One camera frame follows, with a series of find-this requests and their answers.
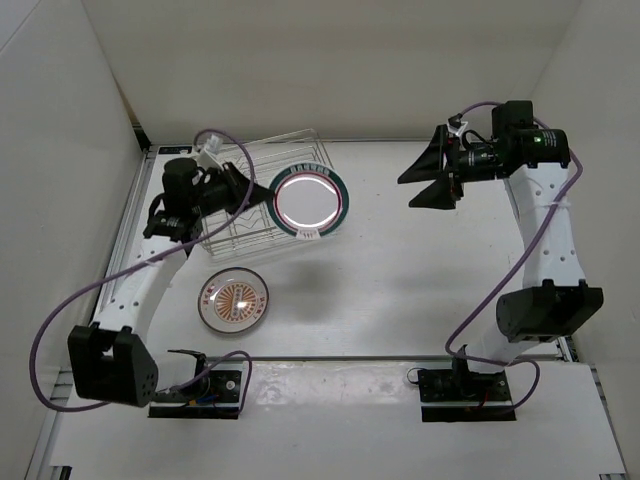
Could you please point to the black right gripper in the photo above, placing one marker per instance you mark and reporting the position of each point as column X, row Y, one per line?
column 444, row 192

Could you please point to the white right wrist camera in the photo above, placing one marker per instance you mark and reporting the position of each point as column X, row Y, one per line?
column 456, row 125

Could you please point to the silver wire dish rack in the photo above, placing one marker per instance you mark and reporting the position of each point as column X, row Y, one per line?
column 253, row 232

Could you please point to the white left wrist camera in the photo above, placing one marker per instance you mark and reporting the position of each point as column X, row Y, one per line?
column 207, row 157

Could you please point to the white front board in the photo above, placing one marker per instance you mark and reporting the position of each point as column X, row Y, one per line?
column 322, row 420

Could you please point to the aluminium table front rail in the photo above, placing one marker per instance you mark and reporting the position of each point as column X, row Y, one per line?
column 566, row 357

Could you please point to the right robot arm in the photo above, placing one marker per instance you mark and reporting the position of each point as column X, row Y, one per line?
column 545, row 295

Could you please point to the orange sunburst patterned plate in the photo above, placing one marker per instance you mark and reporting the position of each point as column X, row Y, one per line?
column 233, row 301

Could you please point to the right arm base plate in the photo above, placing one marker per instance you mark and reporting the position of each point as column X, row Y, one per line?
column 446, row 398

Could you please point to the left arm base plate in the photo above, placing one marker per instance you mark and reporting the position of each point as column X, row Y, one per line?
column 219, row 396

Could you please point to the green red rimmed plate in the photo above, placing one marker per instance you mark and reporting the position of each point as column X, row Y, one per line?
column 310, row 200

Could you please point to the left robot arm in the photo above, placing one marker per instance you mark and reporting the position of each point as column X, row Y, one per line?
column 109, row 358

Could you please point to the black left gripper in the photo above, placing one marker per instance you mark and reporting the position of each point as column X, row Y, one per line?
column 237, row 184

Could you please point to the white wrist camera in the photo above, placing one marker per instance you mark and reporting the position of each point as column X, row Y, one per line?
column 456, row 125
column 207, row 157

